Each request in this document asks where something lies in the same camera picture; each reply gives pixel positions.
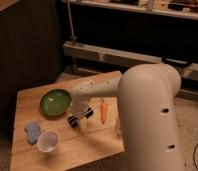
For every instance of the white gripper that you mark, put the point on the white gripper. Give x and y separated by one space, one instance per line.
78 109

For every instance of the black whiteboard eraser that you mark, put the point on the black whiteboard eraser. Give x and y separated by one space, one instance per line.
73 121

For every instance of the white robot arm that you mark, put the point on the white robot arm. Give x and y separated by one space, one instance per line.
146 114

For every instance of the green ceramic bowl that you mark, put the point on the green ceramic bowl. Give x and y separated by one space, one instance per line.
55 102

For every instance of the white ceramic cup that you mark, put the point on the white ceramic cup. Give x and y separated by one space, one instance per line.
49 142

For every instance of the orange carrot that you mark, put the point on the orange carrot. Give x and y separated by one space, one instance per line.
104 109

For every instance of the wooden table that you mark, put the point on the wooden table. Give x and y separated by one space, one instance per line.
73 147

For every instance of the metal pole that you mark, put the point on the metal pole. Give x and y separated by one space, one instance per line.
73 37

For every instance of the upper shelf with clutter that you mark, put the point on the upper shelf with clutter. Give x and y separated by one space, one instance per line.
154 7

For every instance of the metal shelf rail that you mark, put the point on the metal shelf rail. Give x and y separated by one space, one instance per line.
121 58

